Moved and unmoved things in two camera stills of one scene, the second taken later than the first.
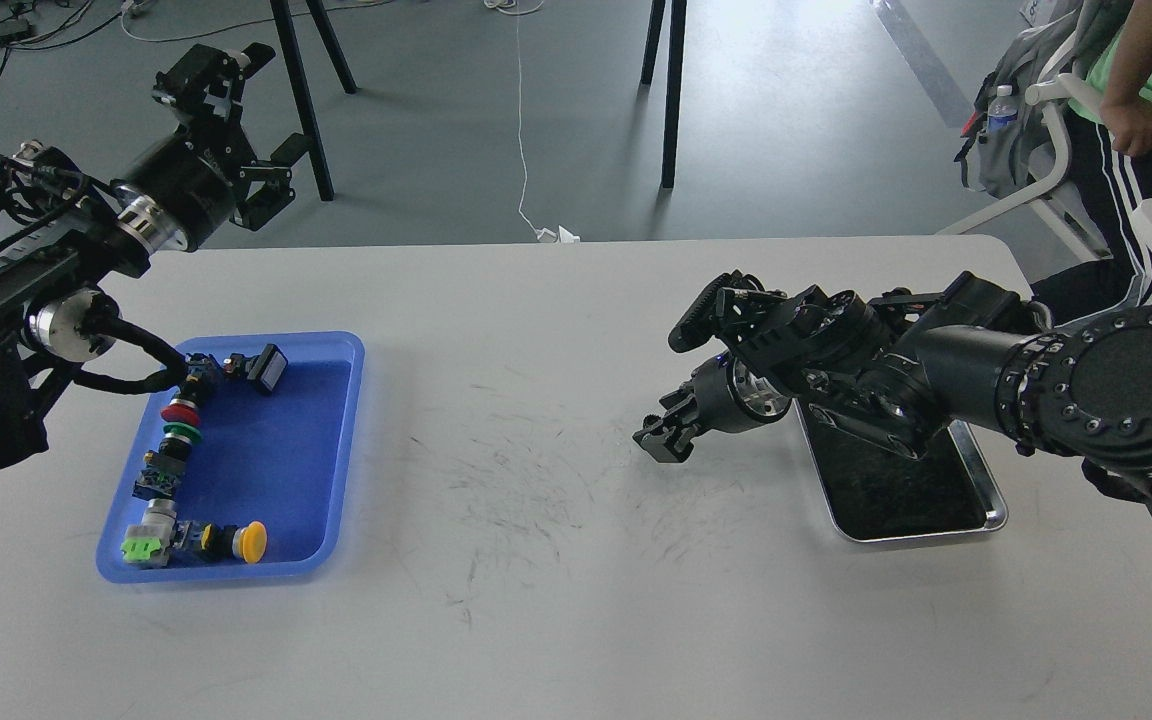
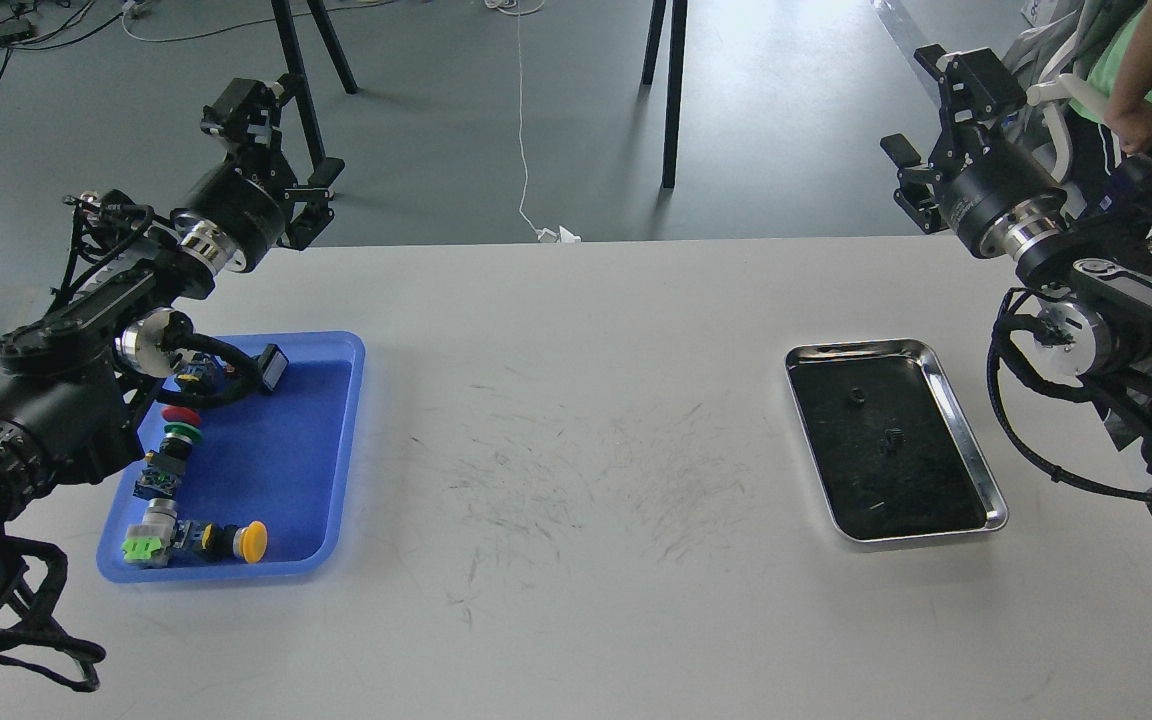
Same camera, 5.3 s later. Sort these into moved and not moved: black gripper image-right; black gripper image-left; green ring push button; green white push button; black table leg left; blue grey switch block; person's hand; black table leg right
Moved: black gripper image-right; black gripper image-left
Not moved: green ring push button; blue grey switch block; black table leg right; black table leg left; green white push button; person's hand
